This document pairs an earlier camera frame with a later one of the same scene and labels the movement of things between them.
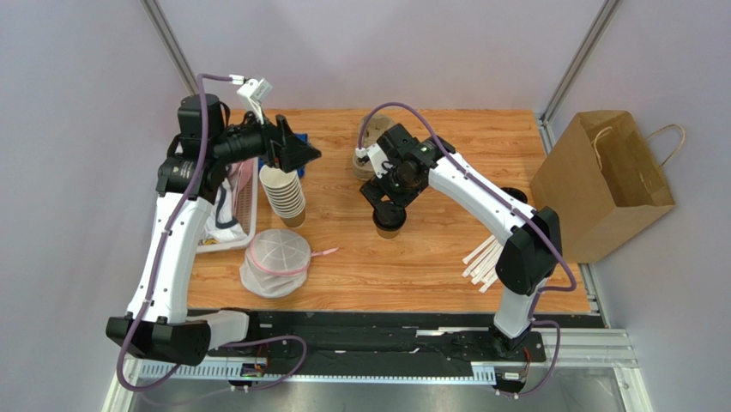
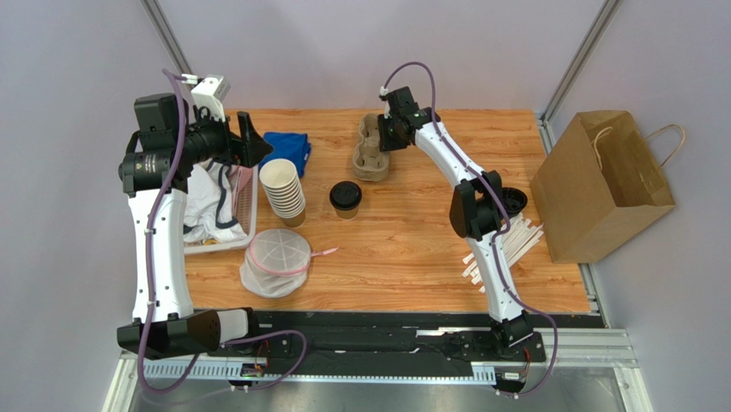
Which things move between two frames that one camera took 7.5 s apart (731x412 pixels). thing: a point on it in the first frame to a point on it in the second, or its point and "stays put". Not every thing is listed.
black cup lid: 389,215 to 345,195
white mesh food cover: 275,263 stays put
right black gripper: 380,192 to 389,133
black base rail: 401,342 stays put
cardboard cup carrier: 373,124 stays put
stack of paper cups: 285,195 stays put
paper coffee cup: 387,234 to 347,214
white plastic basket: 248,215 stays put
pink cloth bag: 239,175 stays put
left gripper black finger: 295,152 to 252,148
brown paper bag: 607,180 stays put
